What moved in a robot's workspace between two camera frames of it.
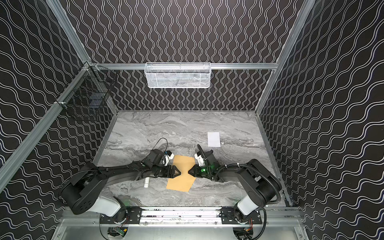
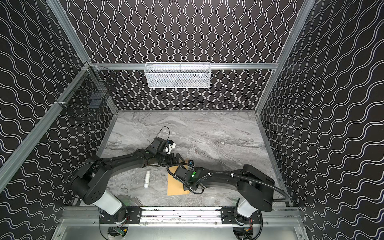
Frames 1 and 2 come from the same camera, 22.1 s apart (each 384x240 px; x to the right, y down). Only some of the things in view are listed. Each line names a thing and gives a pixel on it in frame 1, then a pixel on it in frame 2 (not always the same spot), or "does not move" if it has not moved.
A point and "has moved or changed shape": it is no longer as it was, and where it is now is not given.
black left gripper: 167,171 -> 169,159
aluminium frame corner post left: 56,8 does not move
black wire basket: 88,92 does not move
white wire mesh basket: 175,75 does not move
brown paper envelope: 184,181 has moved or changed shape
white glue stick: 147,180 does not move
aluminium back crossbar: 214,66 does not move
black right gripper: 198,170 -> 179,172
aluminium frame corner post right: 306,8 does not move
